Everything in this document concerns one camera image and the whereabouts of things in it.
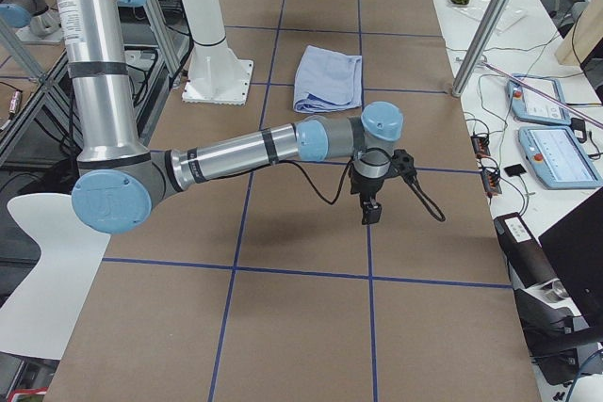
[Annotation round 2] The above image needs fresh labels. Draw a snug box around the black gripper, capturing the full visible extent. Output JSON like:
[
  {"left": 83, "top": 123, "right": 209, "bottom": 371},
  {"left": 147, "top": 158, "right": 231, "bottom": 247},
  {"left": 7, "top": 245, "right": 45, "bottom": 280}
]
[{"left": 350, "top": 170, "right": 385, "bottom": 225}]

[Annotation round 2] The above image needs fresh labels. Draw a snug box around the light blue striped shirt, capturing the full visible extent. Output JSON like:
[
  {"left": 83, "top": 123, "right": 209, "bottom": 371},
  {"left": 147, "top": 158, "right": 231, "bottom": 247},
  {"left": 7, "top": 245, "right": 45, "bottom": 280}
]
[{"left": 293, "top": 45, "right": 363, "bottom": 114}]

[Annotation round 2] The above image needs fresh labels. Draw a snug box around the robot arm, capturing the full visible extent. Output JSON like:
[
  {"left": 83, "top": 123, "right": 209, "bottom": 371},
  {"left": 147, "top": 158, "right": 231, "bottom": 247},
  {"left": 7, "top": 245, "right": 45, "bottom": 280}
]
[
  {"left": 57, "top": 0, "right": 411, "bottom": 233},
  {"left": 1, "top": 0, "right": 49, "bottom": 28}
]

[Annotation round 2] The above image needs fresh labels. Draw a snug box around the brown paper table cover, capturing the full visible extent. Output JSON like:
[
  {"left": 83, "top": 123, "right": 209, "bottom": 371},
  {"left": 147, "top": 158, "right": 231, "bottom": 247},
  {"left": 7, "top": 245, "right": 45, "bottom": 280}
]
[{"left": 47, "top": 0, "right": 539, "bottom": 401}]

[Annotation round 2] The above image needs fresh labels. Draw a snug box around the long reacher grabber tool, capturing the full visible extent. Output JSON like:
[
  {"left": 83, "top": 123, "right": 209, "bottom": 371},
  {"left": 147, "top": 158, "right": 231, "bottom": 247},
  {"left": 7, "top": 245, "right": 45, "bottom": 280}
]
[{"left": 479, "top": 62, "right": 603, "bottom": 129}]

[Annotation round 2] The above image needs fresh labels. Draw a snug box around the blue teach pendant far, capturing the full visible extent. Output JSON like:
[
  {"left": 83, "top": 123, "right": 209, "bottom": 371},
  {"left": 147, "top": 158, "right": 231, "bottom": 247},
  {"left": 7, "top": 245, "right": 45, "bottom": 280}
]
[{"left": 507, "top": 73, "right": 571, "bottom": 126}]

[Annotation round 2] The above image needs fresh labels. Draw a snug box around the blue teach pendant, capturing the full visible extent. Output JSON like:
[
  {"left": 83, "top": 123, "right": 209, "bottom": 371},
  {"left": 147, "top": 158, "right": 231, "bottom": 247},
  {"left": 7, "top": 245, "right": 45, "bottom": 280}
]
[
  {"left": 507, "top": 73, "right": 571, "bottom": 126},
  {"left": 517, "top": 126, "right": 602, "bottom": 189}
]

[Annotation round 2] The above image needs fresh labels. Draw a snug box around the blue teach pendant near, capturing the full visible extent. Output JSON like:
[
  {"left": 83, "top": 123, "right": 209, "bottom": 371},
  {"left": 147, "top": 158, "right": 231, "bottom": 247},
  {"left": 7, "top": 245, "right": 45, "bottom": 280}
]
[{"left": 517, "top": 126, "right": 602, "bottom": 189}]

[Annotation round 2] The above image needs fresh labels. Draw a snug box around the white chair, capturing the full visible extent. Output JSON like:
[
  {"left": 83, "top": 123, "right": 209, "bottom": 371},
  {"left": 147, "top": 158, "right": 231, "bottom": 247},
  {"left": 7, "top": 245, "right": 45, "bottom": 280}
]
[{"left": 1, "top": 193, "right": 110, "bottom": 360}]

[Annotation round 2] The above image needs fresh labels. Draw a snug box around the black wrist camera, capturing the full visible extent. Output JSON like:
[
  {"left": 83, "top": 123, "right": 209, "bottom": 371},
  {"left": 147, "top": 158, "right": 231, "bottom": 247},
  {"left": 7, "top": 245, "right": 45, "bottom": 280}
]
[{"left": 391, "top": 149, "right": 417, "bottom": 185}]

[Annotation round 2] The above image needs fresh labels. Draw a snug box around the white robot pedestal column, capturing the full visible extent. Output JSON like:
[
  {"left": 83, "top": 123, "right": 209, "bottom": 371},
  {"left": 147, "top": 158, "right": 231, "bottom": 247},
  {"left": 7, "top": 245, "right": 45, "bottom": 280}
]
[{"left": 182, "top": 0, "right": 253, "bottom": 105}]

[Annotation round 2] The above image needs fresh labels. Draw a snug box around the grey aluminium frame post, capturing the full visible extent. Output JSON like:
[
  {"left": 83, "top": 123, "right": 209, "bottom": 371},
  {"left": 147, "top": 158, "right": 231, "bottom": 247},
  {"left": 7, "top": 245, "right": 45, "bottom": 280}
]
[{"left": 451, "top": 0, "right": 509, "bottom": 97}]

